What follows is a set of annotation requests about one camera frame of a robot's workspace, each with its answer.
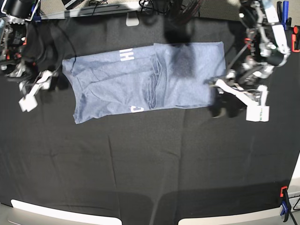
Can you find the blue clamp bottom right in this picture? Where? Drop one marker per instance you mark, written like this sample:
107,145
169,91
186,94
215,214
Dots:
285,203

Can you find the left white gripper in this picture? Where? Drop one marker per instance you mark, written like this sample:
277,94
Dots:
253,99

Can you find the blue clamp top right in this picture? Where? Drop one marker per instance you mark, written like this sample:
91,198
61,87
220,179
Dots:
283,14

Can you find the white bracket top centre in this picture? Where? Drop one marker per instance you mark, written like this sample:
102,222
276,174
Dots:
132,19

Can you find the blue grey t-shirt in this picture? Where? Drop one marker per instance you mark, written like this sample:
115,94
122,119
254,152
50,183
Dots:
133,80

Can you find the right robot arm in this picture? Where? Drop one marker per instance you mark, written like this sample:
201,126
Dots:
17,15

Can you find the red clamp right edge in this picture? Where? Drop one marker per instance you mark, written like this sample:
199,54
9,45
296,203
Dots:
296,39

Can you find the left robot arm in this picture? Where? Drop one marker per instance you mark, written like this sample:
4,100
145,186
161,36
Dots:
266,48

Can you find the blue clamp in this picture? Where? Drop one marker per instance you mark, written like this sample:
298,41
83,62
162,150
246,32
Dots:
285,203
283,14

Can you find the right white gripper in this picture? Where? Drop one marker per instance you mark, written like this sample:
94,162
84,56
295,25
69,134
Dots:
45,80

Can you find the black table cloth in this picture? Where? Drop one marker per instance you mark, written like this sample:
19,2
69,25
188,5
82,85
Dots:
150,168

